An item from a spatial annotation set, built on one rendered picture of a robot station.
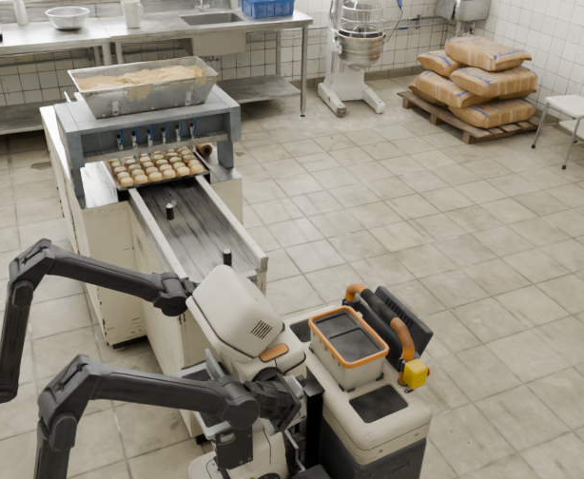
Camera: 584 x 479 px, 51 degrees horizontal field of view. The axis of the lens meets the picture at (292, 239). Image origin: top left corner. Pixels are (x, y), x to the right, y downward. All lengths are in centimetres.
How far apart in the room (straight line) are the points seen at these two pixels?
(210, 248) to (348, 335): 73
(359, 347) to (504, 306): 190
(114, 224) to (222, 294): 132
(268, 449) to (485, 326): 190
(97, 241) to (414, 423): 159
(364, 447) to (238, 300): 55
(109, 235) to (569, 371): 225
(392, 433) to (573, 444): 137
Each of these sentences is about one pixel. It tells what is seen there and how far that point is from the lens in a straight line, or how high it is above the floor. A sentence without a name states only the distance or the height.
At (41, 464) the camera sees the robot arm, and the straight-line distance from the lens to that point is 128.
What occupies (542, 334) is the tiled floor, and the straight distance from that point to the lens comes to 348.
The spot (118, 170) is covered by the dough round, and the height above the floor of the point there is 92.
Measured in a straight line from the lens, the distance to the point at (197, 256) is 228.
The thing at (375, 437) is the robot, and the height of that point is 80.
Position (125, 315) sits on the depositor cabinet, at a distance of 301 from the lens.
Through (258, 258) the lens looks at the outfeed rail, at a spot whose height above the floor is 89.
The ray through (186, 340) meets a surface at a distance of 227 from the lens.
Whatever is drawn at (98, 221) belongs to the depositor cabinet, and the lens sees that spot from 271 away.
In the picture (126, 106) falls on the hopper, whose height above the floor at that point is 122.
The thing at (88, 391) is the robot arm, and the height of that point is 128.
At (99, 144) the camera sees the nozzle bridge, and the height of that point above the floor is 107.
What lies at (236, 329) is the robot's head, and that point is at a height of 117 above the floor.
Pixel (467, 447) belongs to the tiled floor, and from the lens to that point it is 282.
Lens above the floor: 211
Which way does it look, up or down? 33 degrees down
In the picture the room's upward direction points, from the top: 1 degrees clockwise
